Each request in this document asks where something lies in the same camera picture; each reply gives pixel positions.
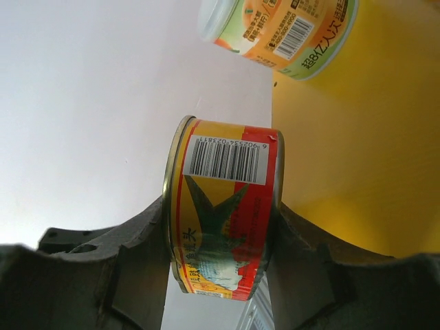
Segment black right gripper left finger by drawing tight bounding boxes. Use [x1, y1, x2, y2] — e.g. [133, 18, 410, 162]
[1, 199, 170, 329]

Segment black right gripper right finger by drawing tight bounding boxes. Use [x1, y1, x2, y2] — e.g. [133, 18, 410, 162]
[267, 205, 439, 329]

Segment oval fish tin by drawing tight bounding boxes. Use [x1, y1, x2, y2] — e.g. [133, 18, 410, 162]
[162, 115, 285, 301]

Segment orange can with white lid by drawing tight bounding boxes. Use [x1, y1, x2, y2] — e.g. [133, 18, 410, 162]
[197, 0, 359, 80]

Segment yellow wooden shelf cabinet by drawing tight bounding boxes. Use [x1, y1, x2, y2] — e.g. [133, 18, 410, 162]
[272, 1, 439, 257]

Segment aluminium mounting rail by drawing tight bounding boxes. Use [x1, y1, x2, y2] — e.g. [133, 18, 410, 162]
[236, 275, 275, 330]

